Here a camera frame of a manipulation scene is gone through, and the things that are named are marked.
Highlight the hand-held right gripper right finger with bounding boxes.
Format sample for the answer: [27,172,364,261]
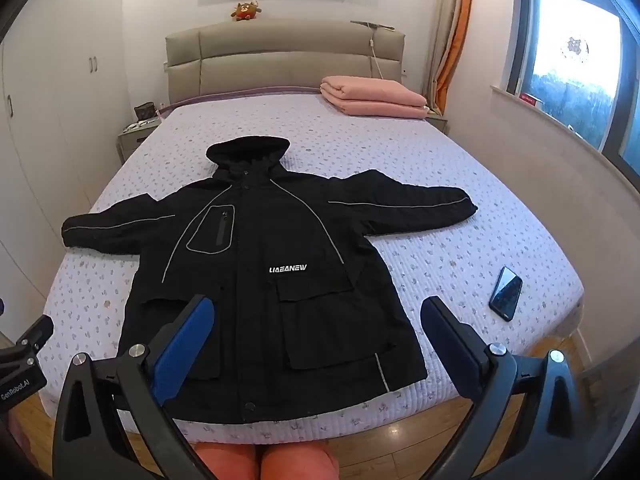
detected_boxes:
[420,296,596,480]

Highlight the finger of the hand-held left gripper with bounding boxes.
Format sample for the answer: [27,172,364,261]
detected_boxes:
[17,313,55,357]

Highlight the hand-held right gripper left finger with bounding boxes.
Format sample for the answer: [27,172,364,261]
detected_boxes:
[52,295,221,480]

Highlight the black hooded jacket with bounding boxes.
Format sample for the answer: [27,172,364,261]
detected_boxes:
[61,136,478,426]

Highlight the black smartphone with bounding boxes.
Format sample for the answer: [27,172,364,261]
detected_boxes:
[489,266,523,322]

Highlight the person's legs in orange pants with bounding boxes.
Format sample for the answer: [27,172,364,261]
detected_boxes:
[192,439,346,480]

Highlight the bed with floral quilted cover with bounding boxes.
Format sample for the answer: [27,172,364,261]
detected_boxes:
[37,87,586,448]

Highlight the grey nightstand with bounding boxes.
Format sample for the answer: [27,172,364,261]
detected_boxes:
[425,107,450,134]
[116,117,163,163]

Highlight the white wardrobe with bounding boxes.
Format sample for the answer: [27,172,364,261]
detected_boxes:
[0,0,132,311]

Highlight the folded pink blanket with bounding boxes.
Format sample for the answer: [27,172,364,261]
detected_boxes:
[320,75,430,120]

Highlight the beige padded headboard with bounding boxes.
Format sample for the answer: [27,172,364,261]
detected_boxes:
[165,19,407,107]

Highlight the dark framed window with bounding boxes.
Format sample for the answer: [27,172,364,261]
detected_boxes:
[505,0,640,176]

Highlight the beige and orange curtain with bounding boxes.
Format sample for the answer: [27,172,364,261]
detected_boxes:
[425,0,476,111]

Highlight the white window sticker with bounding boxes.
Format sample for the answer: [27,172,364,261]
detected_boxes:
[560,36,589,64]

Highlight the orange plush toy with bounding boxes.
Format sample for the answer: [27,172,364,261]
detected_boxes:
[230,1,258,23]

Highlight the white charging cable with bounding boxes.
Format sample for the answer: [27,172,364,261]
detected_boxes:
[369,35,384,81]

